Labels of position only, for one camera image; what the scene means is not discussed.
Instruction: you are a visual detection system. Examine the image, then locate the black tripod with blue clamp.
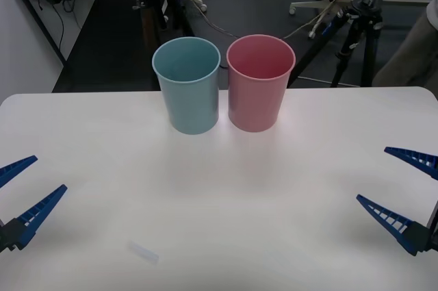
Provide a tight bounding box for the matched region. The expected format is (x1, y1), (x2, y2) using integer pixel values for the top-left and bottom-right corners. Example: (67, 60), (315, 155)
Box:
(296, 0), (394, 88)

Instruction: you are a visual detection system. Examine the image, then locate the pale blue plastic bin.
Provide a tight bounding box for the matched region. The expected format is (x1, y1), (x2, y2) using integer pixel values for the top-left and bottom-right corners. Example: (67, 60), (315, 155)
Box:
(151, 36), (221, 136)

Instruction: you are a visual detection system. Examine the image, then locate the person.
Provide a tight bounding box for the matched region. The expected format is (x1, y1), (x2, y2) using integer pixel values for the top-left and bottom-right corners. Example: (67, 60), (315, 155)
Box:
(371, 0), (438, 88)

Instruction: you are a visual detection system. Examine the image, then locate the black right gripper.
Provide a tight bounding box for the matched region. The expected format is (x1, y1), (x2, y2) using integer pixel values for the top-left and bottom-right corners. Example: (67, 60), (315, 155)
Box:
(355, 146), (438, 257)

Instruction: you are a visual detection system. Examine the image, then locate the pink plastic bin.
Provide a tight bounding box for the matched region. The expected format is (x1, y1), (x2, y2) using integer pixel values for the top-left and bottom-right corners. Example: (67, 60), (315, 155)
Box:
(226, 34), (296, 133)

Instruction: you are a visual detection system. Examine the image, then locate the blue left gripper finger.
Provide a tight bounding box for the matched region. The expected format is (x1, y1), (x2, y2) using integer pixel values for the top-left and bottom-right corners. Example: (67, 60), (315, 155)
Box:
(0, 184), (68, 253)
(0, 155), (38, 189)

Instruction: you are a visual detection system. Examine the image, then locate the beige floor cable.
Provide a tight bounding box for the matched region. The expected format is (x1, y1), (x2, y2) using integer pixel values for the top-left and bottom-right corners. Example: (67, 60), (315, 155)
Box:
(176, 0), (346, 40)

